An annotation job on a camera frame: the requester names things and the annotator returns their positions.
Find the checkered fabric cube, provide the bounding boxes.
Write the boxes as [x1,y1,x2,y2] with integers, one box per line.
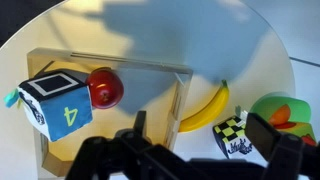
[212,116,255,159]

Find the wooden tray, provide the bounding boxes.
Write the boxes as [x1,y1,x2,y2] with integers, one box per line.
[27,48,192,180]

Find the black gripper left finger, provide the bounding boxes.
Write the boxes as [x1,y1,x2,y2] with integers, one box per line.
[65,110,188,180]

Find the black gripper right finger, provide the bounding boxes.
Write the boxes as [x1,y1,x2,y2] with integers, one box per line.
[245,113,320,180]

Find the blue fabric number cube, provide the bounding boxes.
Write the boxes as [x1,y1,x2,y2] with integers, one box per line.
[4,71,93,142]

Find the orange fruit in bowl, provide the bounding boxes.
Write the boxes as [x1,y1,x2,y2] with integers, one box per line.
[268,104,291,126]

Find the red apple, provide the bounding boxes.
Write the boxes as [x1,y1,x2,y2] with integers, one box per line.
[86,67,124,109]

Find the yellow banana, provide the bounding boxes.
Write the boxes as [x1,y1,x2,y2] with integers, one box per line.
[179,80,230,132]

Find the green plastic bowl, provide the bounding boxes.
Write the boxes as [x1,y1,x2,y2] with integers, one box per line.
[249,91,318,145]

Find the colourful fabric cube in bowl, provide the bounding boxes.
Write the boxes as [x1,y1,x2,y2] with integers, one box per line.
[274,122,317,146]

